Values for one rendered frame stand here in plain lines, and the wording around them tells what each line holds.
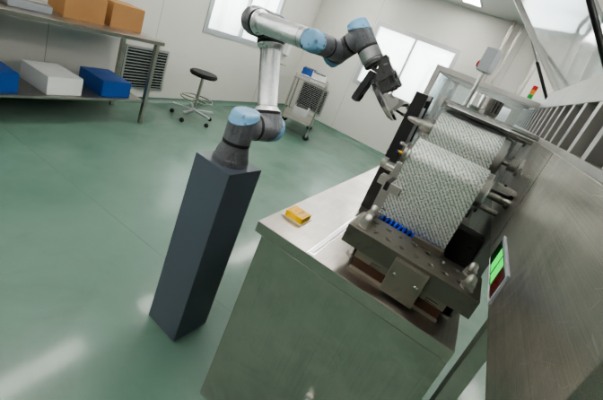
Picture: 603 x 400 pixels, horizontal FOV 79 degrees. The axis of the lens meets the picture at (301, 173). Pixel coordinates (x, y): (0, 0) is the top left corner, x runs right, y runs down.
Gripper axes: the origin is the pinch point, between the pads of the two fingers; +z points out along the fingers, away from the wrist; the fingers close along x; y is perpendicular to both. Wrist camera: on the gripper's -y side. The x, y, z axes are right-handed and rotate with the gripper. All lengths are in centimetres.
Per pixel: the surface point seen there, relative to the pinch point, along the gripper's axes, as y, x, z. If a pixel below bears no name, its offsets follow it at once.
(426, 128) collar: 5.6, 21.8, 7.4
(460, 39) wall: 20, 549, -127
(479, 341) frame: -4, 7, 84
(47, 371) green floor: -142, -62, 39
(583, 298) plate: 31, -80, 34
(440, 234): 1.4, -6.2, 41.3
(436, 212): 3.2, -6.2, 34.2
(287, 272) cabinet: -40, -33, 34
